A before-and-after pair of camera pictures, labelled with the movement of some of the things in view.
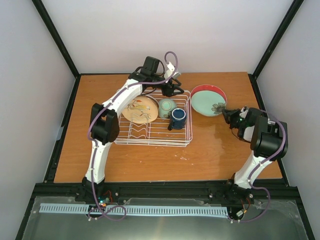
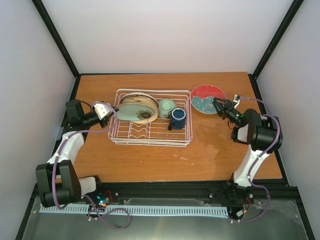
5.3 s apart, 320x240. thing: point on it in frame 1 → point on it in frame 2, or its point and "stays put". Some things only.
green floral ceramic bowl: x=165 y=106 stays put
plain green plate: x=202 y=102 → x=135 y=112
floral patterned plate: x=145 y=101 stays put
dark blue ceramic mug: x=178 y=116 stays put
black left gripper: x=169 y=93 → x=105 y=120
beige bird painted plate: x=142 y=110 stays put
